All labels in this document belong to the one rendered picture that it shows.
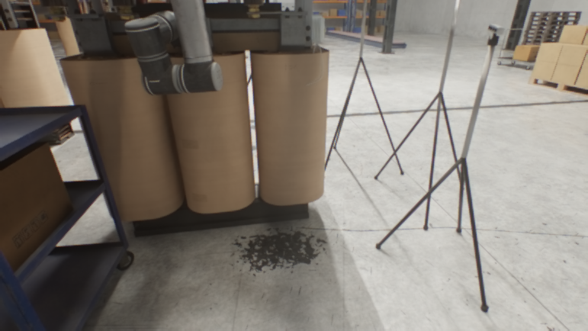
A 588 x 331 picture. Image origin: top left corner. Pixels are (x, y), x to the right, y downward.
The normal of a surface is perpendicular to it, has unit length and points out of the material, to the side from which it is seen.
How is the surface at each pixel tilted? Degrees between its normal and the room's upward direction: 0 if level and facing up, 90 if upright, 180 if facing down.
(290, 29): 90
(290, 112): 90
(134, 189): 90
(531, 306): 0
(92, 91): 90
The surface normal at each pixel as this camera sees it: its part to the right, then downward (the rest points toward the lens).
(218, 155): 0.16, 0.40
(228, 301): -0.01, -0.91
